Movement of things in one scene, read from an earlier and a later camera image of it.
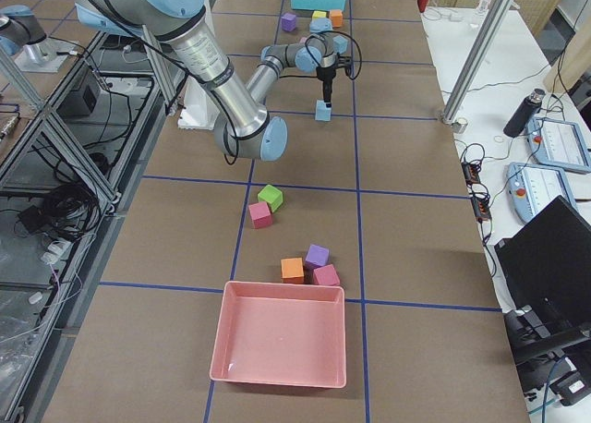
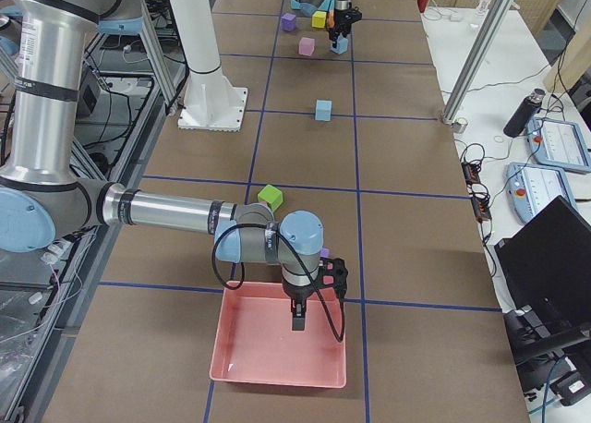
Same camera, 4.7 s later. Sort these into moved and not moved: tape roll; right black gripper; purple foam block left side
Moved: right black gripper
Not moved: purple foam block left side; tape roll
